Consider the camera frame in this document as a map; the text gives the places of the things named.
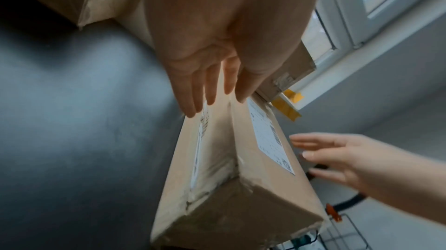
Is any person's right hand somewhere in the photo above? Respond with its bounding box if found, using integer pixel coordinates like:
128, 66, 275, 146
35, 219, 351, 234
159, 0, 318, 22
289, 132, 446, 224

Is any person's left hand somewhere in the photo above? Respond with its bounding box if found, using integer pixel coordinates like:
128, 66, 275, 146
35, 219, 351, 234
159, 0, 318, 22
142, 0, 327, 119

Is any slim brown cardboard box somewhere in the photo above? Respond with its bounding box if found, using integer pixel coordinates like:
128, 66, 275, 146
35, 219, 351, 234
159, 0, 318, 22
256, 40, 317, 102

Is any white shipping label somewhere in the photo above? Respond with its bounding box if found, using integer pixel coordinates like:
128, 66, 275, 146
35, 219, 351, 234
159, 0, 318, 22
246, 98, 296, 177

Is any large brown cardboard box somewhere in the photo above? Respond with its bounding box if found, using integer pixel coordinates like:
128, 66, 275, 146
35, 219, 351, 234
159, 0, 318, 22
149, 89, 330, 250

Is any orange cart clip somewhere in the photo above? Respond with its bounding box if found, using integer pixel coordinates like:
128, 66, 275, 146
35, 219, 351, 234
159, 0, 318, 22
325, 203, 345, 223

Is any teal bag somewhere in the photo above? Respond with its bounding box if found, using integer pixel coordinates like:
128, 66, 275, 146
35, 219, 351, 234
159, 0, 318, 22
291, 235, 316, 248

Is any black wire cart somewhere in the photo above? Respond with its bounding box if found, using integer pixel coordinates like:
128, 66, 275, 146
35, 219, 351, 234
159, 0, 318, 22
306, 162, 372, 250

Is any white window frame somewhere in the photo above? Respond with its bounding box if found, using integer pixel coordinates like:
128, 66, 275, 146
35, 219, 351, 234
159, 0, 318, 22
301, 0, 446, 52

